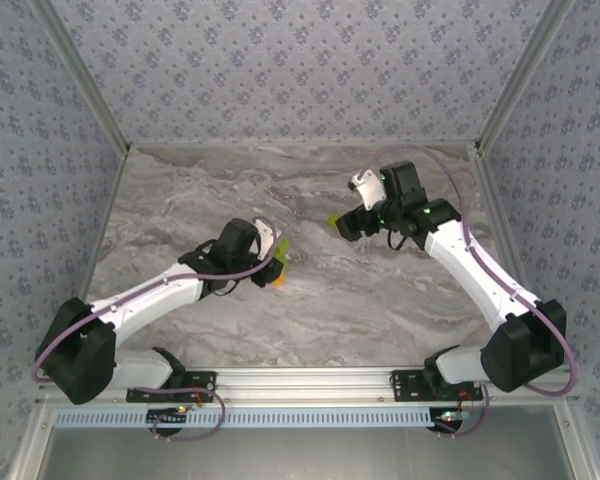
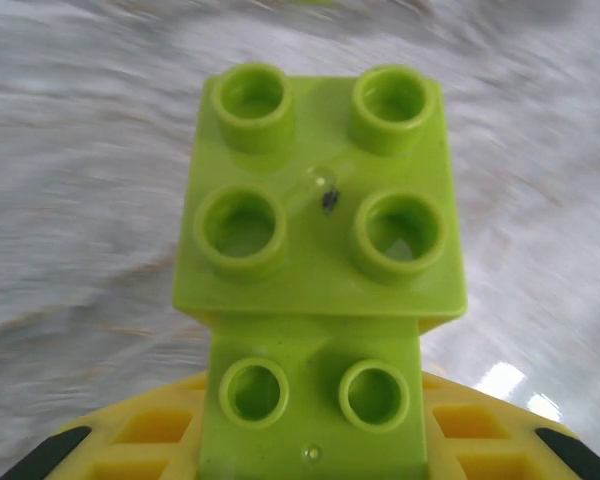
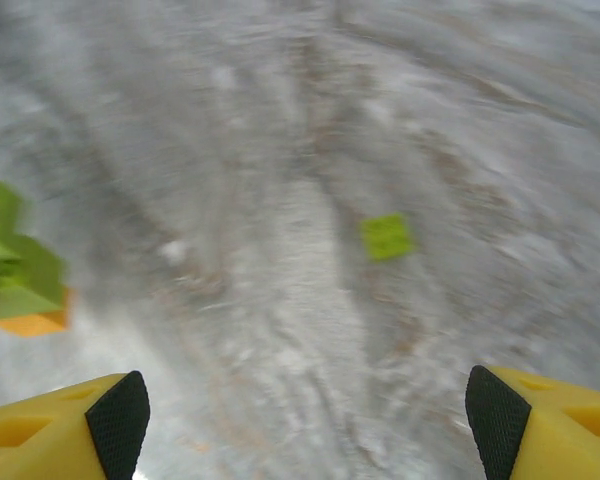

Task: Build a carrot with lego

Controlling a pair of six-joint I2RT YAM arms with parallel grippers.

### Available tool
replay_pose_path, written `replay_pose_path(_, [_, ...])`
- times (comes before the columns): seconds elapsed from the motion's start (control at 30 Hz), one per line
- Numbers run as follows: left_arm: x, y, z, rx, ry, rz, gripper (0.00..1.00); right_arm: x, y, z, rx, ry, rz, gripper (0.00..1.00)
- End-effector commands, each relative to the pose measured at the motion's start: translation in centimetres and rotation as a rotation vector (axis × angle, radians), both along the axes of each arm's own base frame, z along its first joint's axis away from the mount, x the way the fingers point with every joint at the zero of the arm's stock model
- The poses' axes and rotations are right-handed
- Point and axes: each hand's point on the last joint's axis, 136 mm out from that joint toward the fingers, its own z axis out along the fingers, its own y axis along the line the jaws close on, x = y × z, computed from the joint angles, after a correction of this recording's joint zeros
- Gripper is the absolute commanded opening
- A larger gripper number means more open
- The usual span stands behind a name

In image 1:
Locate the slotted white cable duct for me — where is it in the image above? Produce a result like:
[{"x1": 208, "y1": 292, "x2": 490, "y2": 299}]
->
[{"x1": 54, "y1": 407, "x2": 474, "y2": 429}]

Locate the small circuit board with leds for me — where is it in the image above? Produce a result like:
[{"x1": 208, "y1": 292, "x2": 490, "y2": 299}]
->
[
  {"x1": 432, "y1": 407, "x2": 474, "y2": 431},
  {"x1": 147, "y1": 407, "x2": 189, "y2": 426}
]

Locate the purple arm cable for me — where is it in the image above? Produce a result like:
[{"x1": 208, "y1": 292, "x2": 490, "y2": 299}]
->
[
  {"x1": 359, "y1": 144, "x2": 579, "y2": 440},
  {"x1": 31, "y1": 215, "x2": 283, "y2": 444}
]

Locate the aluminium corner post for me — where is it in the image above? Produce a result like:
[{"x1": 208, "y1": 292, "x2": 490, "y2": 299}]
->
[
  {"x1": 32, "y1": 0, "x2": 134, "y2": 156},
  {"x1": 474, "y1": 0, "x2": 581, "y2": 154}
]

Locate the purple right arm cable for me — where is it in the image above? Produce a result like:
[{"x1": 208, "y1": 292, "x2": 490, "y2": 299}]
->
[{"x1": 359, "y1": 144, "x2": 579, "y2": 440}]

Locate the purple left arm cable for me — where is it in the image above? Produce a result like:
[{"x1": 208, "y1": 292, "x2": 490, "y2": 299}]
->
[{"x1": 31, "y1": 215, "x2": 283, "y2": 444}]

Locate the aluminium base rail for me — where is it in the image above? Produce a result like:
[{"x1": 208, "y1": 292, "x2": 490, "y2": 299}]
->
[{"x1": 34, "y1": 364, "x2": 581, "y2": 409}]

